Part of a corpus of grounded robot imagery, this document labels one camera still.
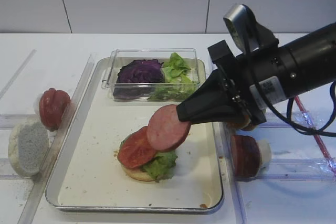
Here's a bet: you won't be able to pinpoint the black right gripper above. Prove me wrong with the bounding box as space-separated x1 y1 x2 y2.
176 40 266 125

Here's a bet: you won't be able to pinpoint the pink meat patty slice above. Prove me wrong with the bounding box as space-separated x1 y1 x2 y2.
146 104 191 152

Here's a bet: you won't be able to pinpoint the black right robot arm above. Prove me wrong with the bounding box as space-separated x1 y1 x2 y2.
177 24 335 125

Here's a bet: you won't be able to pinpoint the green lettuce leaves in container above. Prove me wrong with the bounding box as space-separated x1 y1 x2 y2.
148 52 198 101

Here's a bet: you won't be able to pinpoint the meat patty slices stack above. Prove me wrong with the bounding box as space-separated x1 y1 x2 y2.
230 135 261 178

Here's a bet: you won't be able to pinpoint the green lettuce on bun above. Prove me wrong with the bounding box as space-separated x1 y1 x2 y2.
119 137 177 182

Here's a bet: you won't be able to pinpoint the tomato slice on bun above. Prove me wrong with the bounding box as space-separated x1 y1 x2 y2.
117 126 157 169

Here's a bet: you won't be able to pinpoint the red tomato slices stack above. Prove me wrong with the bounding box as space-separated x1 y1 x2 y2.
39 88 71 131

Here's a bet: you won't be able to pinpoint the upright bread bun slice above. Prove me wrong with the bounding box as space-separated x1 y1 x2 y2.
8 120 49 178

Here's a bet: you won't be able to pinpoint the clear acrylic inner right strip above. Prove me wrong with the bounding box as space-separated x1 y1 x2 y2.
218 122 247 223

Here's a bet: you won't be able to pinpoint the clear acrylic strip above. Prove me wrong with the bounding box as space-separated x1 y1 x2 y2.
0 49 37 99
18 53 97 223
218 122 247 223

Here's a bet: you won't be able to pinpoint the clear plastic vegetable container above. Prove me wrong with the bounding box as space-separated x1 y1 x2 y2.
103 48 201 102

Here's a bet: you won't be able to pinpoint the purple cabbage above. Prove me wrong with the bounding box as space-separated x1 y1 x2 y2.
113 59 164 100

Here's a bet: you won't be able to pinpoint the red acrylic outer right strip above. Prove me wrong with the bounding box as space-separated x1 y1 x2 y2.
294 96 335 175

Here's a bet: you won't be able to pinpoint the bottom bun on tray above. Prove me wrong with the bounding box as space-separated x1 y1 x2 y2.
120 164 155 182

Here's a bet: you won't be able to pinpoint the silver metal tray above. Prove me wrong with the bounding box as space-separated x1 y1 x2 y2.
46 58 224 214

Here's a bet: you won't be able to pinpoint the clear acrylic outer left strip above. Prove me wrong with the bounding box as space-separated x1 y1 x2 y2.
0 49 37 99

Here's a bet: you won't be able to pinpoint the clear acrylic inner left strip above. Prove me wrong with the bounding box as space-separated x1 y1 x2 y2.
18 53 97 223

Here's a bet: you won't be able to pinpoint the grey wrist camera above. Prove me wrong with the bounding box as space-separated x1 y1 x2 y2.
223 4 279 54

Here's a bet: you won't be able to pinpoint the black cable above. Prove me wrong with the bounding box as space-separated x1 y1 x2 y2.
267 81 336 138

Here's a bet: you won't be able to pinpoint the clear acrylic rail lower right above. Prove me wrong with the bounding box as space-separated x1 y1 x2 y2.
235 158 335 182

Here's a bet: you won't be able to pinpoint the clear acrylic rail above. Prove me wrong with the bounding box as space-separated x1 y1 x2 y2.
0 158 33 179
259 111 330 129
235 158 335 182
0 114 40 130

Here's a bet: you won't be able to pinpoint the clear acrylic rail upper right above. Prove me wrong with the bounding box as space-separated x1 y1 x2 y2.
259 111 330 129

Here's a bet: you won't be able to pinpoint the clear acrylic rail upper left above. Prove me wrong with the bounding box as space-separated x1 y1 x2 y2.
0 114 40 130

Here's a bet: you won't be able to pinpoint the clear acrylic rail lower left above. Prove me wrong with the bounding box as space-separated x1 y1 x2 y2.
0 158 33 179

